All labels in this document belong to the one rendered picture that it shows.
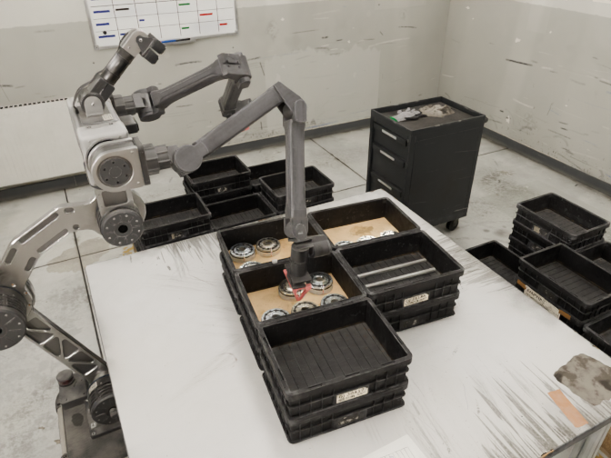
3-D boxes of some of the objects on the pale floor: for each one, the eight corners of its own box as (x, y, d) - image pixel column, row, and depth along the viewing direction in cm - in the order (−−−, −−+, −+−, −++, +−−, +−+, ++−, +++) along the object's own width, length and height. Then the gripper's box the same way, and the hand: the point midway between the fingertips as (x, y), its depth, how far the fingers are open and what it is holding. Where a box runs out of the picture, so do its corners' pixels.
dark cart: (397, 252, 355) (411, 131, 307) (363, 222, 389) (370, 108, 341) (464, 231, 378) (485, 114, 329) (425, 204, 412) (441, 95, 363)
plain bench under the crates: (212, 761, 144) (176, 671, 106) (116, 373, 265) (84, 265, 227) (592, 506, 205) (656, 390, 167) (373, 284, 325) (381, 188, 287)
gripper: (284, 250, 167) (282, 285, 175) (294, 269, 158) (291, 306, 167) (304, 247, 169) (300, 283, 177) (314, 266, 161) (310, 303, 169)
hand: (295, 293), depth 172 cm, fingers open, 6 cm apart
